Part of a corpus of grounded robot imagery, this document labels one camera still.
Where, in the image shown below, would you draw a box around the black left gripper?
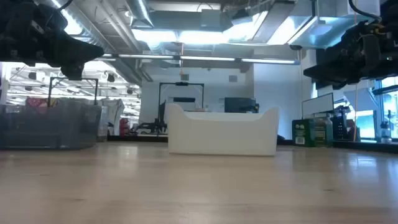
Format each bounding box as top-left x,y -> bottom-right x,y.
0,0 -> 105,82

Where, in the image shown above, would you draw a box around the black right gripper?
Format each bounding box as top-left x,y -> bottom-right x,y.
303,12 -> 398,84

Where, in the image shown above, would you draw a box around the green-lid glass spice jar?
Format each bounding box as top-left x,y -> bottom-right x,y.
313,113 -> 334,147

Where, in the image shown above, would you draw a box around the black spice tin green label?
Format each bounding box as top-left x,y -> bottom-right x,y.
291,119 -> 315,147

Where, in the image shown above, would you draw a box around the white plastic bin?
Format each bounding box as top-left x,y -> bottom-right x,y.
164,103 -> 280,157

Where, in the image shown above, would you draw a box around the white angled panel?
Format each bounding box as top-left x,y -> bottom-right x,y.
343,88 -> 379,112

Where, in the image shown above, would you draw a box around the black mesh cart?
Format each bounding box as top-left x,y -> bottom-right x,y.
331,107 -> 348,141

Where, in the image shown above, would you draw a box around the pink patterned cloth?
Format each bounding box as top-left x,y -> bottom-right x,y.
25,96 -> 48,108

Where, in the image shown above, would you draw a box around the white cloth cover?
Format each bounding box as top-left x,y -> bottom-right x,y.
99,98 -> 126,138

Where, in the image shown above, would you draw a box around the grey translucent plastic bin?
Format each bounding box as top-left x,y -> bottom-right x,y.
0,98 -> 103,151

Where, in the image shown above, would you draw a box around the small clear bottle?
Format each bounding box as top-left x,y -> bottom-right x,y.
380,120 -> 392,144

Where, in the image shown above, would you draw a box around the red object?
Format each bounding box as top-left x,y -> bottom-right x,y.
119,118 -> 131,137

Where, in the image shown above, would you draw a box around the black computer monitor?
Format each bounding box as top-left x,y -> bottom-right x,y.
224,97 -> 259,113

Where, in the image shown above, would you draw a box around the long ceiling light strip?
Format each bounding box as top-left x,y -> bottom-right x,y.
93,52 -> 301,65

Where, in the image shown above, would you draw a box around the black aluminium table frame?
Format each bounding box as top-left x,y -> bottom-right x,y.
105,134 -> 398,154

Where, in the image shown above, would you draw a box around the silver round air duct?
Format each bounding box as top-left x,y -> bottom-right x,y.
126,0 -> 155,28

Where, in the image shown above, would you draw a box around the orange hanging cord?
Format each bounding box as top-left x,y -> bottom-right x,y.
179,43 -> 185,75

